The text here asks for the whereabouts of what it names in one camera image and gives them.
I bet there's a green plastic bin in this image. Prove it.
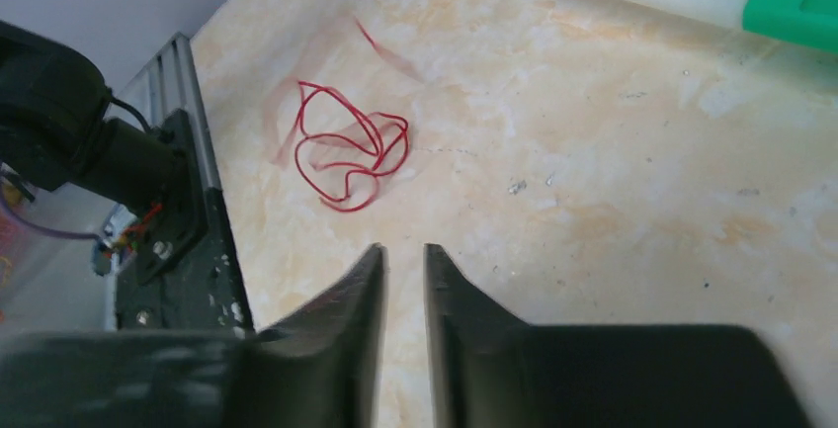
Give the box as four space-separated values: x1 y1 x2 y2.
742 0 837 53

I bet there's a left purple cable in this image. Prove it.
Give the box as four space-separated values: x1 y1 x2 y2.
0 179 106 243

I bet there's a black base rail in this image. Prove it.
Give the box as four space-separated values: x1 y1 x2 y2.
103 33 254 335

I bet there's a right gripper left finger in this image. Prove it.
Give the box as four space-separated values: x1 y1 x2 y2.
1 244 387 427

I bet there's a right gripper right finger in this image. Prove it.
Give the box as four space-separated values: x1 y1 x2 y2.
424 244 811 427

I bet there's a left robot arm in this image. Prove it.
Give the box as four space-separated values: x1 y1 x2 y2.
1 23 208 285

